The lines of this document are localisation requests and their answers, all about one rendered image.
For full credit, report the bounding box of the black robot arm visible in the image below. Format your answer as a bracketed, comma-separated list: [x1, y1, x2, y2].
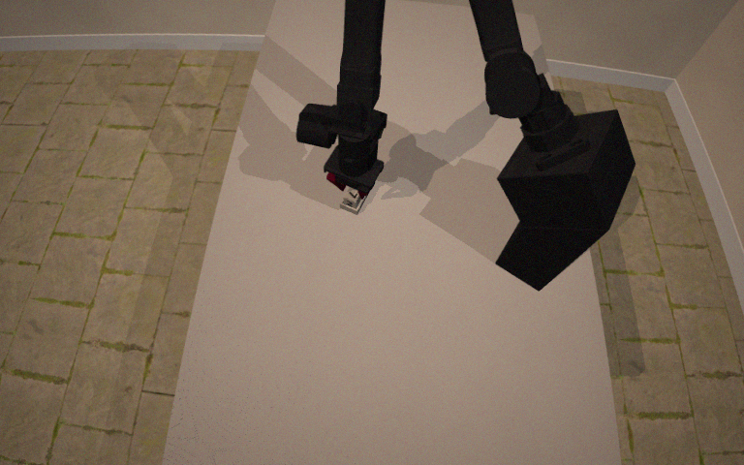
[296, 0, 591, 171]

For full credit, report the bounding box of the grey numbered cube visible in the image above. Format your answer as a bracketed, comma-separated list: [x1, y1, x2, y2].
[344, 188, 361, 209]

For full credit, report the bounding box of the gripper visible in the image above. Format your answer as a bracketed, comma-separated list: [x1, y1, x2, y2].
[324, 145, 384, 200]

